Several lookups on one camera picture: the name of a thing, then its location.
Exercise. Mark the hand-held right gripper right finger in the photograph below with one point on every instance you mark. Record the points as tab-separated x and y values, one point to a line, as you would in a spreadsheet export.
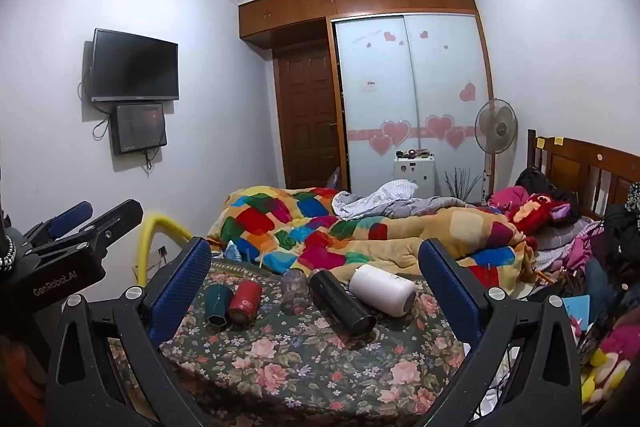
450	292

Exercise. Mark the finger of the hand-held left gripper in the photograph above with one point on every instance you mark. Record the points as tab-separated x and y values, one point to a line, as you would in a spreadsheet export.
70	218
117	222

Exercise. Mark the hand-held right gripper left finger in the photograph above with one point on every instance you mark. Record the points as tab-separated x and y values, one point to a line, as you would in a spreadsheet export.
180	287

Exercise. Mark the dark green cup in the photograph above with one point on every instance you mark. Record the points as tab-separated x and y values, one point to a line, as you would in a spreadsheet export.
218	304

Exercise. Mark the red cup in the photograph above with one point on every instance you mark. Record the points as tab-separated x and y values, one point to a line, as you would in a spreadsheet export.
245	302

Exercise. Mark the white cup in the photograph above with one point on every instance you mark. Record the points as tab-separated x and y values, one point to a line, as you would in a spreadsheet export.
382	289

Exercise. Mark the black tumbler cup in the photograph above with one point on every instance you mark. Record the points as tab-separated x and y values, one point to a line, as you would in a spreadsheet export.
340	302

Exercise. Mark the clear glass cup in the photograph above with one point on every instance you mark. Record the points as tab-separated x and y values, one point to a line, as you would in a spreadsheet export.
293	291

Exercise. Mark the yellow foam tube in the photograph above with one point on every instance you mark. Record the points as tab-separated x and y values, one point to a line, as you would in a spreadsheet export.
146	247

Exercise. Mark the dried branches bunch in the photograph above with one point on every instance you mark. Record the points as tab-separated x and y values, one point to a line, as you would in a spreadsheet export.
462	184

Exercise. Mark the pink cloth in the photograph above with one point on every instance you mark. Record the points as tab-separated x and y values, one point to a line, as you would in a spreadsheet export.
510	198

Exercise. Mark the grey white blanket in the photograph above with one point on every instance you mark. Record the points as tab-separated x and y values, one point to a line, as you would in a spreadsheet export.
385	199

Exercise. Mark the red plush toy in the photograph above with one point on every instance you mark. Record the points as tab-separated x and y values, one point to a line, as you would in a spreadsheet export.
537	212

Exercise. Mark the white bedside cabinet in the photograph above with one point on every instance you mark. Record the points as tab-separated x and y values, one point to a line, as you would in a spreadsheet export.
414	174

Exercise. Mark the blue notebook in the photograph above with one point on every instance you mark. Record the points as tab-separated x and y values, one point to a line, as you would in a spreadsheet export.
577	307

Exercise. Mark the colourful patchwork quilt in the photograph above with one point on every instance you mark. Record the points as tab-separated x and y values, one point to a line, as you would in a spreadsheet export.
300	232

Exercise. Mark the floral bed sheet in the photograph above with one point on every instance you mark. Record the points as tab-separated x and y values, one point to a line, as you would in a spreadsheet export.
310	372

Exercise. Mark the pile of clothes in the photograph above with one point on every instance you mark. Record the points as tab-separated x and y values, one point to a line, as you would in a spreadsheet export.
610	252

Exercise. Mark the yellow plush toy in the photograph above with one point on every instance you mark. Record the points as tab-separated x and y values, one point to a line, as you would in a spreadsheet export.
602	374

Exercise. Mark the standing electric fan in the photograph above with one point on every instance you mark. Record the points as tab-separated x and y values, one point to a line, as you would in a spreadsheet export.
496	123

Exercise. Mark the wooden bed headboard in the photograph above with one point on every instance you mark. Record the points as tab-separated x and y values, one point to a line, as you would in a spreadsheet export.
580	172

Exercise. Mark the brown wooden door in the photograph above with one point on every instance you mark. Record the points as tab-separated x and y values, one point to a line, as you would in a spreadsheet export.
310	122

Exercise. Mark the wooden wardrobe with glass doors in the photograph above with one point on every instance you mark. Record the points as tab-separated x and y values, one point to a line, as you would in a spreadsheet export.
410	72

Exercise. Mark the wall socket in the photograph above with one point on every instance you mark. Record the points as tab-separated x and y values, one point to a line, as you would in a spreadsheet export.
162	251

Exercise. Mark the small black wall monitor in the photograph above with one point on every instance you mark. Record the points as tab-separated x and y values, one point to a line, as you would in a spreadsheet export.
139	128

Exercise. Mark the black wall television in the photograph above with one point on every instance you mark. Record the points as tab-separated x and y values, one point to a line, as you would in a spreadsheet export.
135	64

